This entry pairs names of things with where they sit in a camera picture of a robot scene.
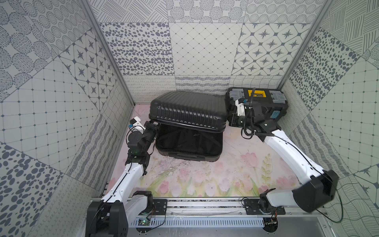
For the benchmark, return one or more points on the aluminium mounting rail frame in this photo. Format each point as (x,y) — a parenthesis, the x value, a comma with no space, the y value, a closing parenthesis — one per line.
(220,213)

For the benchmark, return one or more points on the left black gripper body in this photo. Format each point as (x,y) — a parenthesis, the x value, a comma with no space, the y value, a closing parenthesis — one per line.
(152,126)

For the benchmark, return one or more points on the black ribbed hard-shell suitcase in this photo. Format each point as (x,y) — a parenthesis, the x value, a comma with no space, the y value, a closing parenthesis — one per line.
(191,125)

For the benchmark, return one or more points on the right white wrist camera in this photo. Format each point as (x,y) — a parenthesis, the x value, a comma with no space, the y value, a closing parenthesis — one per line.
(240,107)

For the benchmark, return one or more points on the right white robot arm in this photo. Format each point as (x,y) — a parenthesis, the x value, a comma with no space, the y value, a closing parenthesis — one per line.
(317,186)

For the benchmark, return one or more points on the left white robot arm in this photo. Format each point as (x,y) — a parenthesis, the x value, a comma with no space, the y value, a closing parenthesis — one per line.
(127,183)

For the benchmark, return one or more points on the floral pink table mat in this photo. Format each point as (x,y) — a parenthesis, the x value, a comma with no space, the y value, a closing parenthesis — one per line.
(245,168)

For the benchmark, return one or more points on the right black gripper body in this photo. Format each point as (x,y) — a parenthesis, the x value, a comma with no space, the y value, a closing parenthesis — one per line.
(237,121)

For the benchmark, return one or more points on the black toolbox with yellow label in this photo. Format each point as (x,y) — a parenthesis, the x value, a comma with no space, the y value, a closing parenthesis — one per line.
(273,102)

